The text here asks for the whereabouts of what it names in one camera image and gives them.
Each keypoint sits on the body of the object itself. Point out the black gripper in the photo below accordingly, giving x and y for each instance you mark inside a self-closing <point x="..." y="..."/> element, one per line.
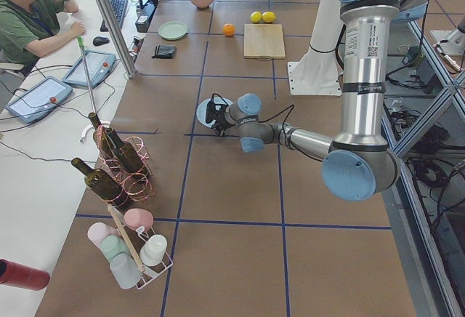
<point x="221" y="120"/>

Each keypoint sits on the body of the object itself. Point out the light blue plate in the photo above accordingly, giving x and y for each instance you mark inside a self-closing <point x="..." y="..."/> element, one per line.
<point x="201" y="110"/>

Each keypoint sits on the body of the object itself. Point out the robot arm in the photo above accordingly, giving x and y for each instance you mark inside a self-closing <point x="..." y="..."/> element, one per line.
<point x="347" y="55"/>

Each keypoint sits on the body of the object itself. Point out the green plate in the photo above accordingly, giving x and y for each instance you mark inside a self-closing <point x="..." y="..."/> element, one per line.
<point x="172" y="30"/>

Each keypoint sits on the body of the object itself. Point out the bamboo cutting board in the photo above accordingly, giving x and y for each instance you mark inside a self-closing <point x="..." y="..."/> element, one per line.
<point x="263" y="41"/>

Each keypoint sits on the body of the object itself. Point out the grey folded cloth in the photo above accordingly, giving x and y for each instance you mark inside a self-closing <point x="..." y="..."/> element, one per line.
<point x="163" y="51"/>

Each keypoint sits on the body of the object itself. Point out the orange fruit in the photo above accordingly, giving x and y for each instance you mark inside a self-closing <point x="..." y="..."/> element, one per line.
<point x="228" y="29"/>

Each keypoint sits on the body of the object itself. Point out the middle green wine bottle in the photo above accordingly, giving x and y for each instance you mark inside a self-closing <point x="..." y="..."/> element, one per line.
<point x="127" y="155"/>

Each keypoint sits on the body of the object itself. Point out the green wine bottle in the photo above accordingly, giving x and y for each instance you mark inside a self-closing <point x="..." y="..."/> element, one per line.
<point x="101" y="183"/>
<point x="127" y="155"/>
<point x="100" y="138"/>

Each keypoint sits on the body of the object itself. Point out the left lemon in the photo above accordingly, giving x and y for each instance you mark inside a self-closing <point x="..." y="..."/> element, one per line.
<point x="256" y="17"/>

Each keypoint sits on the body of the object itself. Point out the lemon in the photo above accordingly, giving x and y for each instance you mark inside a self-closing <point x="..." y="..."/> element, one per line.
<point x="268" y="17"/>
<point x="256" y="17"/>

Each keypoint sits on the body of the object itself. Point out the rear green wine bottle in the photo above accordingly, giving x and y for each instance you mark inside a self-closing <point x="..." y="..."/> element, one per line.
<point x="100" y="138"/>

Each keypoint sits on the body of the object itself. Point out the right lemon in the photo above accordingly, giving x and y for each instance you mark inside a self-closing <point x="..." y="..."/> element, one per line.
<point x="268" y="17"/>

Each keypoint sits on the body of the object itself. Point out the front green wine bottle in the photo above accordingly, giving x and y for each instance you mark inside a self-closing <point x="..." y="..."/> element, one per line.
<point x="101" y="183"/>

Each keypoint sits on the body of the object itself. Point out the far blue teach pendant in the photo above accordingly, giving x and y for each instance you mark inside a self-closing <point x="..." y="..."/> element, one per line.
<point x="100" y="64"/>

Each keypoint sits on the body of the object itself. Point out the blue teach pendant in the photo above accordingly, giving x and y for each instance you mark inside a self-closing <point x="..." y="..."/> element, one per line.
<point x="100" y="64"/>
<point x="40" y="100"/>

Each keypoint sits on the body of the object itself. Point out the white cup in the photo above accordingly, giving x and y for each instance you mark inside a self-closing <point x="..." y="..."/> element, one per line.
<point x="153" y="251"/>

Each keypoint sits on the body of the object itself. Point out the black computer mouse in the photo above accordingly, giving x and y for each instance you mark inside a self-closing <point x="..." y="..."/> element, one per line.
<point x="100" y="40"/>

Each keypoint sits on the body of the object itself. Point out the black keyboard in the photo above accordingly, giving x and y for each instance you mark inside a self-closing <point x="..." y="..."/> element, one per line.
<point x="119" y="9"/>

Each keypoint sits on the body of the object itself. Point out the mint green cup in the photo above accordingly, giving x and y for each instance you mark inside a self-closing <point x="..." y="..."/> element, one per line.
<point x="111" y="246"/>

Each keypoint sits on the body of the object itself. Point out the light pink cup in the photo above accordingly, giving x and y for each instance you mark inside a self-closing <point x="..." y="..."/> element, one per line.
<point x="98" y="231"/>

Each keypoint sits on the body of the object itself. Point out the metal rod green tip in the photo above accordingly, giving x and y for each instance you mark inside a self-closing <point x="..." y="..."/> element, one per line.
<point x="86" y="72"/>

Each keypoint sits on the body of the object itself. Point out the grey-green cup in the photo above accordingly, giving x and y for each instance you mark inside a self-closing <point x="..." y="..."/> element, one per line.
<point x="125" y="271"/>

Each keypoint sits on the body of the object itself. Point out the near blue teach pendant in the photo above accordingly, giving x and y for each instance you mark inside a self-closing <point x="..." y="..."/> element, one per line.
<point x="40" y="100"/>

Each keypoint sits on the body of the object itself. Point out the seated person green shirt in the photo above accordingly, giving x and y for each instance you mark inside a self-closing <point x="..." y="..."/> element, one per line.
<point x="30" y="29"/>

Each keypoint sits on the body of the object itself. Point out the red cylinder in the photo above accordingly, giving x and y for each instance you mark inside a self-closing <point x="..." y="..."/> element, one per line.
<point x="22" y="276"/>

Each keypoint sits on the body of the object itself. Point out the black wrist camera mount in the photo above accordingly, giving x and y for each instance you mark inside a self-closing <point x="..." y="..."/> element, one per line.
<point x="216" y="109"/>

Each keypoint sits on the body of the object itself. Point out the copper wire bottle rack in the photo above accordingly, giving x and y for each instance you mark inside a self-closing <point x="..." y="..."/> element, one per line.
<point x="138" y="190"/>

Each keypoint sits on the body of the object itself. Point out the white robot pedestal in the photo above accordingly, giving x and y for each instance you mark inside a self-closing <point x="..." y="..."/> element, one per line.
<point x="317" y="73"/>

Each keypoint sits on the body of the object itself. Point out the white wire cup rack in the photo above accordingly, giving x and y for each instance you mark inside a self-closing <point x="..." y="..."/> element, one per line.
<point x="151" y="272"/>

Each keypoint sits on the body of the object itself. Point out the wooden rack handle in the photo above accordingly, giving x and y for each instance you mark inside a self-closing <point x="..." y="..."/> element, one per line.
<point x="125" y="237"/>

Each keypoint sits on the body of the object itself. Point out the aluminium frame post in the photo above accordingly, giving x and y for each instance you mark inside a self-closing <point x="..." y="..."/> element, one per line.
<point x="117" y="36"/>

